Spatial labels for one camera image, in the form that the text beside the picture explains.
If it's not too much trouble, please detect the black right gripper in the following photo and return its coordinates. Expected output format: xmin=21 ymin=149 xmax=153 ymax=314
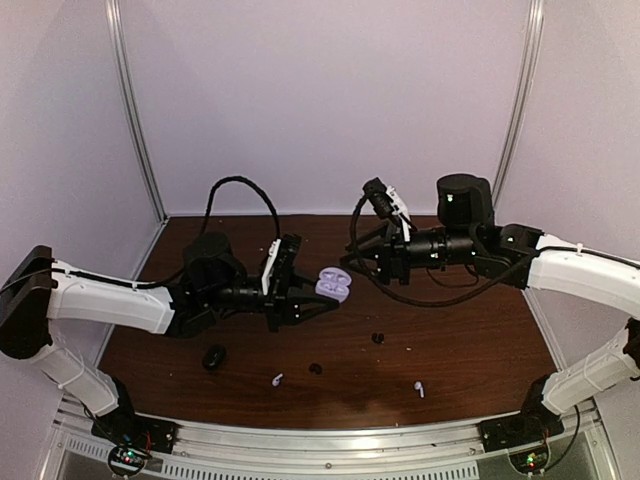
xmin=340 ymin=218 xmax=479 ymax=285

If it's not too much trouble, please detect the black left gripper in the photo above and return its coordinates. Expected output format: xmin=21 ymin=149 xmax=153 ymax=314
xmin=203 ymin=267 xmax=340 ymax=334

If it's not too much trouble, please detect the lilac earbud charging case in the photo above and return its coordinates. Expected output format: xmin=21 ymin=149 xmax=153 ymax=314
xmin=315 ymin=267 xmax=352 ymax=303

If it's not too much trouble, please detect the white earbud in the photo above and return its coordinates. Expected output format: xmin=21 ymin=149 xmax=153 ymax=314
xmin=271 ymin=374 xmax=284 ymax=387
xmin=414 ymin=381 xmax=425 ymax=398

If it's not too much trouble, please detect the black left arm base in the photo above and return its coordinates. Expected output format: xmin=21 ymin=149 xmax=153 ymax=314
xmin=90 ymin=378 xmax=178 ymax=454

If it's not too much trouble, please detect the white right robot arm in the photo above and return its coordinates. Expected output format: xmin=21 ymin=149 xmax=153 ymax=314
xmin=340 ymin=174 xmax=639 ymax=442

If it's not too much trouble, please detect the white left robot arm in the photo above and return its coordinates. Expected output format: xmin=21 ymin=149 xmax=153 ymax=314
xmin=1 ymin=232 xmax=352 ymax=444

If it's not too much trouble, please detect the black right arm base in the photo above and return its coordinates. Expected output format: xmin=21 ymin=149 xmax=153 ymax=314
xmin=478 ymin=382 xmax=565 ymax=452

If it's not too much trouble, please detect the black oval charging case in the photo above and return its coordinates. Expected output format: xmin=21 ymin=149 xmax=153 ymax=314
xmin=202 ymin=345 xmax=227 ymax=372

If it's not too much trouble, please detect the black earbud right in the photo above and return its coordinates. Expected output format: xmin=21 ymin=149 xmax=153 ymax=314
xmin=371 ymin=332 xmax=385 ymax=345

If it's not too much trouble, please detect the left circuit board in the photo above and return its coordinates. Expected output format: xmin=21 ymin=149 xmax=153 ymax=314
xmin=107 ymin=446 xmax=151 ymax=476

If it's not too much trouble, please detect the circuit board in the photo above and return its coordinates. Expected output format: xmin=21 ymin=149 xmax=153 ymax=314
xmin=509 ymin=447 xmax=550 ymax=475
xmin=107 ymin=446 xmax=151 ymax=476

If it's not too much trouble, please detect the right circuit board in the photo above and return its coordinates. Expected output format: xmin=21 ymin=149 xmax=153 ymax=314
xmin=509 ymin=447 xmax=550 ymax=475

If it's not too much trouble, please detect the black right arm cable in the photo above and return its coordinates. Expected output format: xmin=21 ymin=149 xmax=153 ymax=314
xmin=348 ymin=197 xmax=531 ymax=307

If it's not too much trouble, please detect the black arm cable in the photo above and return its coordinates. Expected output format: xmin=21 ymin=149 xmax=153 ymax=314
xmin=348 ymin=197 xmax=531 ymax=307
xmin=129 ymin=175 xmax=281 ymax=289

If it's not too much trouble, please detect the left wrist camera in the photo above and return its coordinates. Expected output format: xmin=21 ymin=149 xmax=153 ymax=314
xmin=260 ymin=234 xmax=301 ymax=295

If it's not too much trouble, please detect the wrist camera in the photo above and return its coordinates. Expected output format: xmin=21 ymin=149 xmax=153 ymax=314
xmin=363 ymin=177 xmax=416 ymax=242
xmin=260 ymin=234 xmax=301 ymax=295

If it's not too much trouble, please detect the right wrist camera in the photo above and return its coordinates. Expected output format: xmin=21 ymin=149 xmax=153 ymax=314
xmin=363 ymin=177 xmax=416 ymax=242

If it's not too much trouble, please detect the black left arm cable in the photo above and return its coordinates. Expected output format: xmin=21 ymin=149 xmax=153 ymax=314
xmin=129 ymin=175 xmax=281 ymax=289

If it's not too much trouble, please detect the right aluminium frame post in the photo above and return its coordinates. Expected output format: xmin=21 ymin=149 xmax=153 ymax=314
xmin=492 ymin=0 xmax=545 ymax=212

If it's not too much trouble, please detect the aluminium frame post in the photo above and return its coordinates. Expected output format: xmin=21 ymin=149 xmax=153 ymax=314
xmin=492 ymin=0 xmax=545 ymax=212
xmin=105 ymin=0 xmax=168 ymax=223

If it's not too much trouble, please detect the left aluminium frame post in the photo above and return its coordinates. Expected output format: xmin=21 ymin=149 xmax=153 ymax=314
xmin=105 ymin=0 xmax=168 ymax=223

